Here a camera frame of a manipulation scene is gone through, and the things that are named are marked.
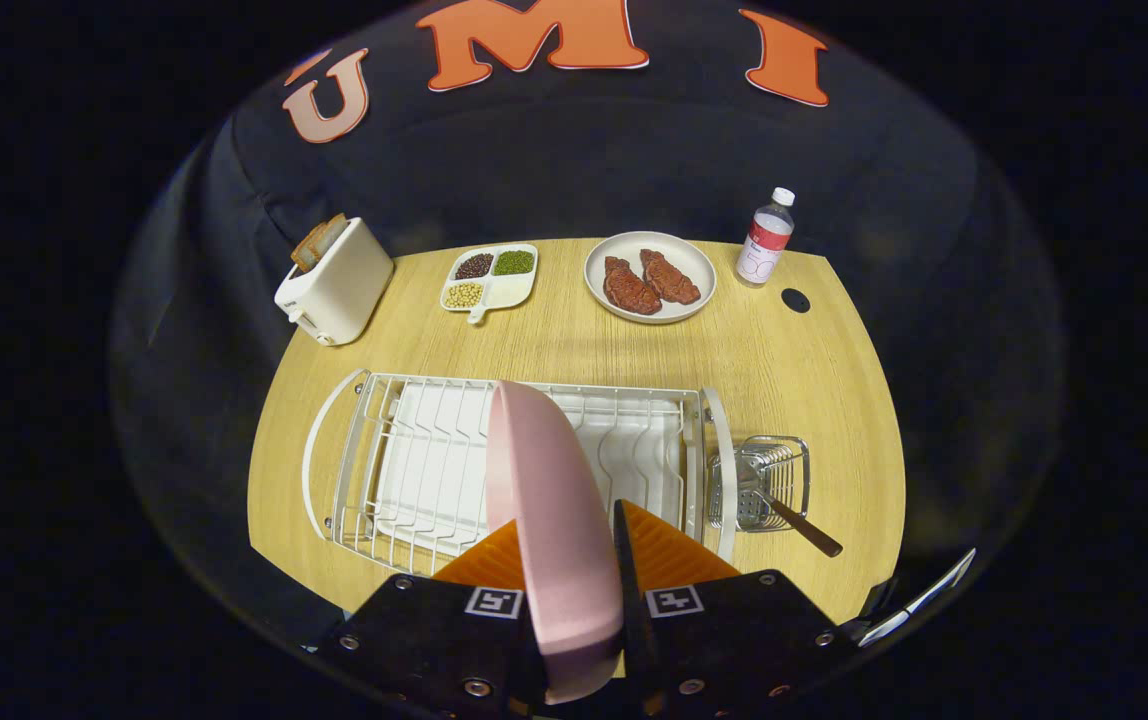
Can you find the pile of green beans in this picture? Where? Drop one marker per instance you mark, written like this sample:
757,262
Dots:
513,262

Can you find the white toaster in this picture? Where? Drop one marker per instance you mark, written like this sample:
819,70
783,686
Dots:
344,290

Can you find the pile of dark beans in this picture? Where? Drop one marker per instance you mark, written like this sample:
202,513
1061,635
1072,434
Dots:
474,266

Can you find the clear bottle with red label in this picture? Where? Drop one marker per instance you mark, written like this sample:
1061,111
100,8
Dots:
764,245

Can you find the pile of yellow beans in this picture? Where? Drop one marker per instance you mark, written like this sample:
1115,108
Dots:
464,295

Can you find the pink plate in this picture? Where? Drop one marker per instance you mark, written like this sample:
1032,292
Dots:
554,520

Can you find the white divided dish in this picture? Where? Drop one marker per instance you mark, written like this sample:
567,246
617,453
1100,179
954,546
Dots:
511,292

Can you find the toasted bread slice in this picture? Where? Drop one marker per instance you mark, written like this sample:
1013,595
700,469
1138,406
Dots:
331,230
309,250

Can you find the white plate with steaks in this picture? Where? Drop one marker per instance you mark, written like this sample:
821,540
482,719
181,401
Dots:
699,270

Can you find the brown steak piece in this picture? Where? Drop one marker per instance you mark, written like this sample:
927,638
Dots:
631,288
671,277

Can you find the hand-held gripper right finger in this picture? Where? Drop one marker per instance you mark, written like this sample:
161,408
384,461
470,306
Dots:
629,570

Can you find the black backdrop cloth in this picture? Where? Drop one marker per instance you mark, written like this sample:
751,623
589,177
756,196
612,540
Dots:
634,160

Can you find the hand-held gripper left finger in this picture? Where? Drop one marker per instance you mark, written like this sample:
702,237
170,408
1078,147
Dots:
414,640

